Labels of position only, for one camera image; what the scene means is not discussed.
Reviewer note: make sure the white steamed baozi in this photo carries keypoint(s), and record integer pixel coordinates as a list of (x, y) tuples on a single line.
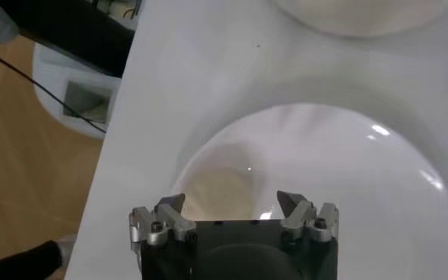
[(216, 194)]

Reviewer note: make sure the white and black robot base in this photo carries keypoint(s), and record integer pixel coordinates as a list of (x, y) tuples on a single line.
[(52, 110)]

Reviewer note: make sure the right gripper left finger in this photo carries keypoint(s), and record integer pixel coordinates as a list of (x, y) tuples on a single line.
[(170, 224)]

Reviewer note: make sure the white round plate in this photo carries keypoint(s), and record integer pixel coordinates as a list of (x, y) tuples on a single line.
[(322, 171)]

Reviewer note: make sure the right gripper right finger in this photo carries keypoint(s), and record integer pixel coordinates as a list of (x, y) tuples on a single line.
[(303, 222)]

